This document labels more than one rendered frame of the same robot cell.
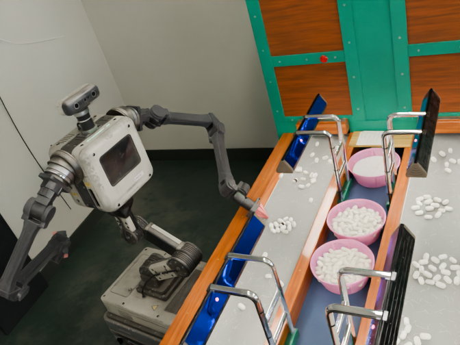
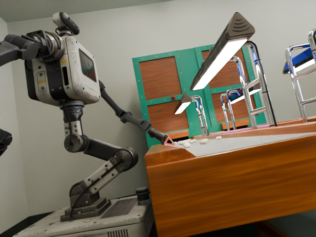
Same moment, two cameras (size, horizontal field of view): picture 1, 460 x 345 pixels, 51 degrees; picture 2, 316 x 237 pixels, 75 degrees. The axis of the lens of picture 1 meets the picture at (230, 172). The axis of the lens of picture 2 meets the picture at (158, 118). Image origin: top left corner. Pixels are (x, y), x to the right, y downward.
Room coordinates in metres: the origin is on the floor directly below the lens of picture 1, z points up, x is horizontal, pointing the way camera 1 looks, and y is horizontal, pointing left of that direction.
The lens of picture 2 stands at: (0.72, 0.86, 0.79)
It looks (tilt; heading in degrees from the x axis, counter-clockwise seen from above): 6 degrees up; 324
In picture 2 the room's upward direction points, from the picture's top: 11 degrees counter-clockwise
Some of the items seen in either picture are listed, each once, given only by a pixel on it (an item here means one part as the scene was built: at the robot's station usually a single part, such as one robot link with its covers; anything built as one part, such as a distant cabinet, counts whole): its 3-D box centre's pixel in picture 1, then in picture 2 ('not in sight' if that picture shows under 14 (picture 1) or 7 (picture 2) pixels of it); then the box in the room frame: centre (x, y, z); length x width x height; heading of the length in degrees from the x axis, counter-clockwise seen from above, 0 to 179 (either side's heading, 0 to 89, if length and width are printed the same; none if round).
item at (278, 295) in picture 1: (255, 313); (237, 100); (1.21, 0.07, 0.90); 0.20 x 0.19 x 0.45; 146
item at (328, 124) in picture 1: (322, 126); (174, 135); (2.47, -0.60, 0.83); 0.30 x 0.06 x 0.07; 56
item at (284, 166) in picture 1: (302, 130); (180, 105); (2.07, -0.41, 1.08); 0.62 x 0.08 x 0.07; 146
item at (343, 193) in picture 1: (324, 160); (193, 122); (2.02, -0.47, 0.90); 0.20 x 0.19 x 0.45; 146
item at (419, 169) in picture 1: (424, 129); (240, 93); (1.76, -0.87, 1.08); 0.62 x 0.08 x 0.07; 146
